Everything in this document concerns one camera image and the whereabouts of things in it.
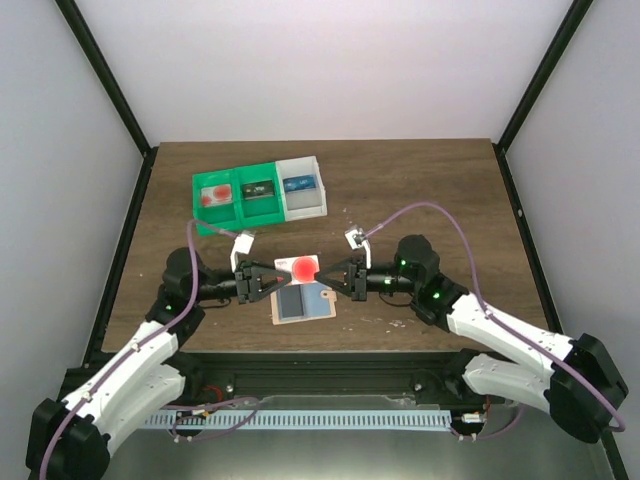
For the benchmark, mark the right side frame rail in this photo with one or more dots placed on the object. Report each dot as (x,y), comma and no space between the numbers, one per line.
(539,278)

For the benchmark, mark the light blue slotted cable duct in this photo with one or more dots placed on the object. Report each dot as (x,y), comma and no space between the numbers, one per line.
(396,420)

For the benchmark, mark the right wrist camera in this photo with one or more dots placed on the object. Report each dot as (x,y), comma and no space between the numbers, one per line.
(357,240)

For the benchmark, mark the black card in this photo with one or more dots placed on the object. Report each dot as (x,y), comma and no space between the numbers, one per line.
(256,190)

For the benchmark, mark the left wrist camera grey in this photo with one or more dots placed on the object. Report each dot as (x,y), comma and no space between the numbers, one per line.
(242,245)

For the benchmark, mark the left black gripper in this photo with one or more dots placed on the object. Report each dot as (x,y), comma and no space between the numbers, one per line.
(244,282)

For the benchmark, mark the blue card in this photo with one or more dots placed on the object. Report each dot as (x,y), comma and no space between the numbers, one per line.
(299,183)

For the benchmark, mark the metal front plate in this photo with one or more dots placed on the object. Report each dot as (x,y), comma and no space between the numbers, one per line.
(533,449)

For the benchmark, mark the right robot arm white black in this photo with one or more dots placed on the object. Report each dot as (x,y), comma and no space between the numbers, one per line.
(574,381)

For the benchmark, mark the white card red circles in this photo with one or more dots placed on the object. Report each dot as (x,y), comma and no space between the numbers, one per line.
(216,195)

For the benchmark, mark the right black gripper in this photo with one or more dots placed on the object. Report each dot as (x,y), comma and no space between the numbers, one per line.
(358,280)

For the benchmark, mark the left black frame post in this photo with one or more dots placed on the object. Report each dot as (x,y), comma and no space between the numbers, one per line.
(93,53)

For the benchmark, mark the left green bin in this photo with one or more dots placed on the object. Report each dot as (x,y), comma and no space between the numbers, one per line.
(225,216)

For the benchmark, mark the right black frame post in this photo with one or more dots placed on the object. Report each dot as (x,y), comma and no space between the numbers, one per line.
(568,27)

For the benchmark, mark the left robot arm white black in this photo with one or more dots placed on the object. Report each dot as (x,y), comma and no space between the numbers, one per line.
(77,436)

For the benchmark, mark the left side frame rail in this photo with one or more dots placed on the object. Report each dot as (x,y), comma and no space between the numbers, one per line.
(96,338)

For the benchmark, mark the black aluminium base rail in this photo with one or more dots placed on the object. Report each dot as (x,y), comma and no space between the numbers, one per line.
(435,377)

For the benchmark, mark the black frame post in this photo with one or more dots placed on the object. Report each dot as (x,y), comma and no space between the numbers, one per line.
(568,27)
(93,53)

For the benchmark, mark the white bin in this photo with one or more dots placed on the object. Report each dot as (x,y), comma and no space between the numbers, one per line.
(306,204)

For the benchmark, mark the frame rail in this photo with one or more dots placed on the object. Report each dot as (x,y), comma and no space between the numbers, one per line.
(96,338)
(539,278)

